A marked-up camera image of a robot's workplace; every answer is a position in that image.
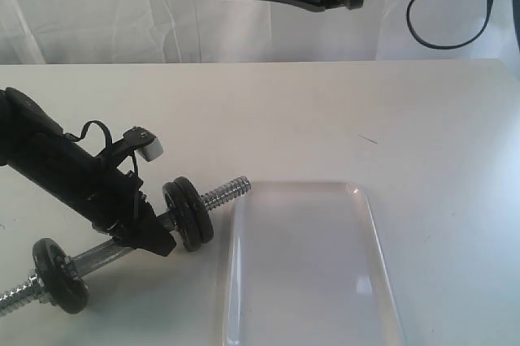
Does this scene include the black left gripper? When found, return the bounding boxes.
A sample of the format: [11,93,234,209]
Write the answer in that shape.
[87,159,176,257]

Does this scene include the black weight plate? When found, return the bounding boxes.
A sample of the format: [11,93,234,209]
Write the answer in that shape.
[174,176,214,244]
[162,182,202,252]
[32,238,89,314]

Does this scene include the chrome dumbbell bar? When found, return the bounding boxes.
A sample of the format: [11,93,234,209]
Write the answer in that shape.
[1,176,251,317]

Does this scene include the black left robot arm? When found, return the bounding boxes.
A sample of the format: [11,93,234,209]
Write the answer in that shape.
[1,88,176,257]

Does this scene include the white plastic tray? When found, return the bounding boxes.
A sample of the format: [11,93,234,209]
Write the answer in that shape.
[222,181,405,345]

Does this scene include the white backdrop curtain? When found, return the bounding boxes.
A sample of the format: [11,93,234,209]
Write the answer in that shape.
[1,0,519,72]

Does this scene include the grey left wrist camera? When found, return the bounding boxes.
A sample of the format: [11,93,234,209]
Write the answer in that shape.
[123,127,163,162]

